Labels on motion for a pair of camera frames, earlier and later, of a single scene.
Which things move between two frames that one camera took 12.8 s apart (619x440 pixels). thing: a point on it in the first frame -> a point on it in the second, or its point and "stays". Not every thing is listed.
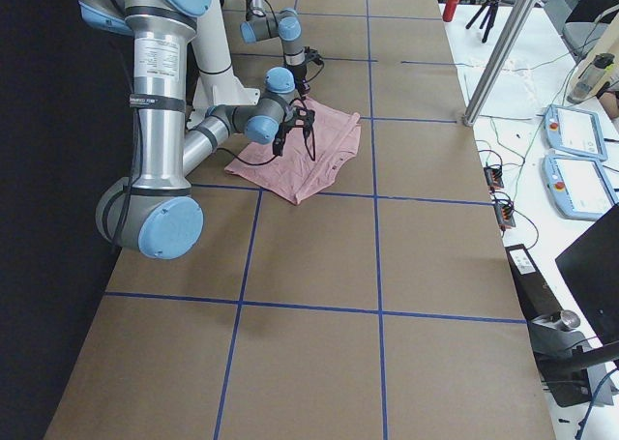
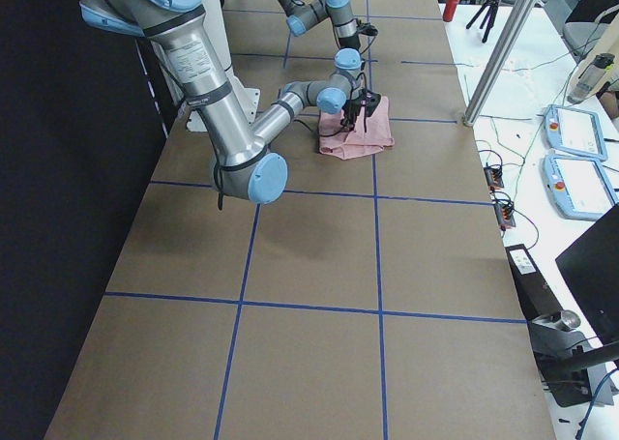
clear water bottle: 590,77 stays
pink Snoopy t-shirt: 292,175 -> 371,133
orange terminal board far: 493,176 stays
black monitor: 591,268 stays
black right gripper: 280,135 -> 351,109
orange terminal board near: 505,212 stays
